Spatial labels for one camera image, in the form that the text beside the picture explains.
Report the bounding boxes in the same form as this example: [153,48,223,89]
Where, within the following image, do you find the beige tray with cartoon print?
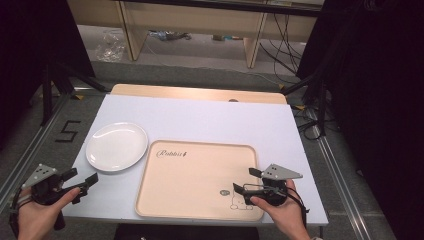
[134,139,266,223]

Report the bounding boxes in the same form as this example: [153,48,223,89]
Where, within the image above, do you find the bluish clutter under desk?
[147,29,193,42]

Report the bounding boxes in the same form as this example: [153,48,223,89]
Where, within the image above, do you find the black curtain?
[295,0,424,240]
[0,0,97,149]

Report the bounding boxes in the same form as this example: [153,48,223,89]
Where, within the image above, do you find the white table cover board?
[60,93,330,228]

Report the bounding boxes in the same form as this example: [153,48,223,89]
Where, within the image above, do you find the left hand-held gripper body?
[20,163,74,206]

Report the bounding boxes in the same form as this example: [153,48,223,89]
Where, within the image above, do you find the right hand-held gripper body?
[242,163,304,207]

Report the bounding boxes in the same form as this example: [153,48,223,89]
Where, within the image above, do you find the black metal stand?
[39,61,112,128]
[280,72,331,138]

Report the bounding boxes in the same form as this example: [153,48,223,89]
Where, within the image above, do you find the person's right hand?
[249,179,312,240]

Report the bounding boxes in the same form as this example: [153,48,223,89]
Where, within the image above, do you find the person's left hand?
[16,186,82,240]

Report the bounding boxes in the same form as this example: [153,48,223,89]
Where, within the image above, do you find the light wooden desk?
[66,0,325,70]

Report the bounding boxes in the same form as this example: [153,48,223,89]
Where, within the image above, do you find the white round plate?
[85,121,149,173]

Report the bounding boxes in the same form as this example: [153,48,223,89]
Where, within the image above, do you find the black floor cables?
[292,105,338,142]

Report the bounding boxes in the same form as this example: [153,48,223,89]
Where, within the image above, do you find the clear plastic bag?
[94,29,127,63]

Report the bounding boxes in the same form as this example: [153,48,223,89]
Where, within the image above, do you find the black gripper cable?
[8,191,34,238]
[285,186,311,229]

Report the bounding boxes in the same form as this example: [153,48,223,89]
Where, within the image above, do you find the bundle of black hanging cables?
[259,12,303,77]

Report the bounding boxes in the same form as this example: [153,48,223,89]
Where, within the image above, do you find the metal floor rail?
[0,95,74,214]
[304,108,378,240]

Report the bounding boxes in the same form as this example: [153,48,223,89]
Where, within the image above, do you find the light wooden table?
[109,83,289,105]

